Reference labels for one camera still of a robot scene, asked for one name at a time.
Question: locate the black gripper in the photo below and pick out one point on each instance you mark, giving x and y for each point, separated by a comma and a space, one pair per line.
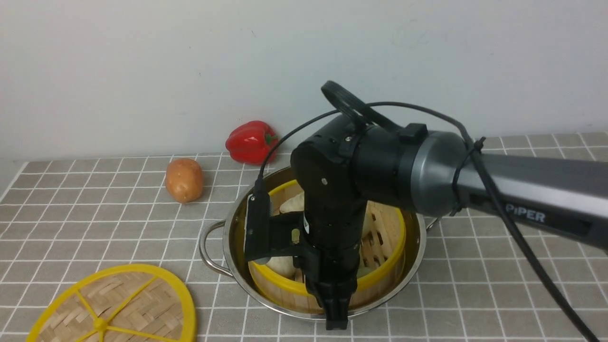
332, 231

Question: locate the yellow bamboo steamer basket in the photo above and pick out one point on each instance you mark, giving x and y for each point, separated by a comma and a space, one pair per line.
381, 262

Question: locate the yellow woven steamer lid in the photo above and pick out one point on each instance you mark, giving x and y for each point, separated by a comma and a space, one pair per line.
129, 303

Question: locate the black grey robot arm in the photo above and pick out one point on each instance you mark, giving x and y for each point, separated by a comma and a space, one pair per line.
345, 165

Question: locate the white round bun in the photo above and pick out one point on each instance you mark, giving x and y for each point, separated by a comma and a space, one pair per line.
282, 265

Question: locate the white crescent dumpling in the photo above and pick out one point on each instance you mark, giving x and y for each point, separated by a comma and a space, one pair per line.
294, 204

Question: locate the red bell pepper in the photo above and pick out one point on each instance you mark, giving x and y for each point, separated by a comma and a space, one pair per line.
251, 142

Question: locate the brown potato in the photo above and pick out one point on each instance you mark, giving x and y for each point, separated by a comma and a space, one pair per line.
184, 180

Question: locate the grey checked tablecloth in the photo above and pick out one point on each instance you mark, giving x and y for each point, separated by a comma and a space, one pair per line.
64, 220

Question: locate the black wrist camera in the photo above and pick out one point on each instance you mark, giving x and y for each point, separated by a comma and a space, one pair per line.
268, 236

